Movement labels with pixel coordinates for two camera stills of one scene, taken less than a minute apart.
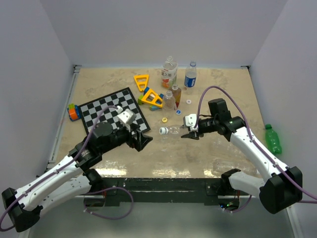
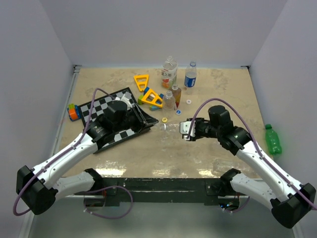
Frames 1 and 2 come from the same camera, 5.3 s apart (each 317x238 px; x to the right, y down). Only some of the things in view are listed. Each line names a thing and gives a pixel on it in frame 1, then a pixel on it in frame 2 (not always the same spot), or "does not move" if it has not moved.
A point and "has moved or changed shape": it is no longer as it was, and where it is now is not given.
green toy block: x=139 y=101 does not move
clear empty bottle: x=169 y=101 does not move
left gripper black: x=140 y=142 to x=142 y=119
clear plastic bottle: x=176 y=130 has moved or changed shape
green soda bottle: x=272 y=140 does not move
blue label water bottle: x=190 y=76 does not move
